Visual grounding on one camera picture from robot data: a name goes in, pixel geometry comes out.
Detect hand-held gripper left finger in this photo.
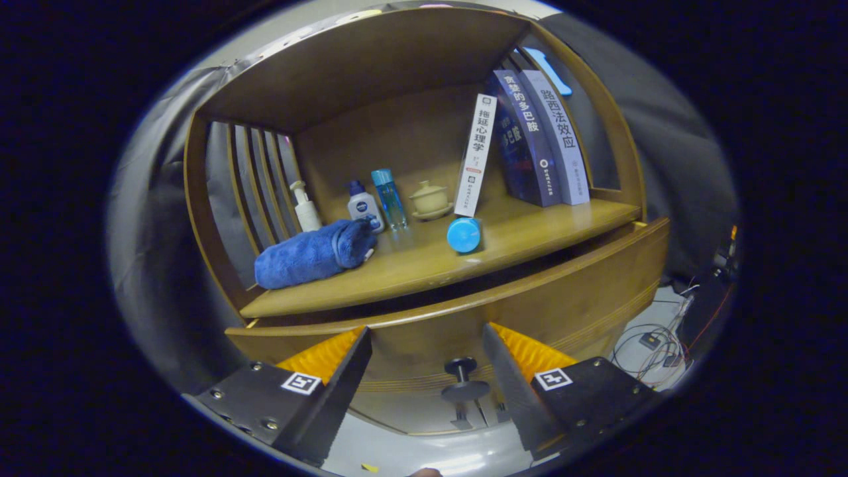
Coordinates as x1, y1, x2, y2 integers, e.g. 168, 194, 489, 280
184, 325, 374, 467

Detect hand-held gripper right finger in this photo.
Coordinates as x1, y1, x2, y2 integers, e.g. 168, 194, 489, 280
482, 321, 664, 463

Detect wooden drawer with black knob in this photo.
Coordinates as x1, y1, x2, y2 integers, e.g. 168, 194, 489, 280
225, 217, 671, 405

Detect blue cosmetic tube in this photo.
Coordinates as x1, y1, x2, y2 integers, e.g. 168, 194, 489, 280
446, 217, 483, 254

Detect wooden cabinet door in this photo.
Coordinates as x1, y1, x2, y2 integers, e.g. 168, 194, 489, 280
477, 396, 511, 428
348, 391, 488, 435

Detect wooden countertop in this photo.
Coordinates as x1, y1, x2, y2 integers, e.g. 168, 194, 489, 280
240, 197, 642, 319

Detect wooden cabinet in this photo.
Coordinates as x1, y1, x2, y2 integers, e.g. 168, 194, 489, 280
184, 7, 671, 435

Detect blue folded towel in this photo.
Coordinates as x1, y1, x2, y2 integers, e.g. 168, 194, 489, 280
254, 219, 377, 290

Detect white pump bottle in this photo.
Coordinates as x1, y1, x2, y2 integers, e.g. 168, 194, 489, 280
290, 180, 323, 233

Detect white bottle with blue cap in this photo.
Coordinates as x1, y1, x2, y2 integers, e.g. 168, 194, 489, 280
347, 180, 386, 234

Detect clear blue bottle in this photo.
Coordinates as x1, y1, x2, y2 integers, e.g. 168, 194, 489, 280
371, 168, 409, 231

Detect beige lidded tea cup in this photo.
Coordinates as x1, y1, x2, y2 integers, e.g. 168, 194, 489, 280
409, 180, 454, 221

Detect white book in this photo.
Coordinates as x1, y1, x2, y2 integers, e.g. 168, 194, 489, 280
453, 93, 498, 218

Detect dark blue book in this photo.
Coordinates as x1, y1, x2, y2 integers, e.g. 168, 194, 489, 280
487, 69, 562, 207

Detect pale lilac book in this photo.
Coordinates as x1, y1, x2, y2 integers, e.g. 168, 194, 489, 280
519, 69, 591, 206

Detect black device with orange part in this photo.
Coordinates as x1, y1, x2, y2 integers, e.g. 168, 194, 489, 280
714, 224, 739, 282

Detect floor cables with adapters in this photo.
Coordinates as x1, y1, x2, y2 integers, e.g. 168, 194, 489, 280
609, 278, 696, 382

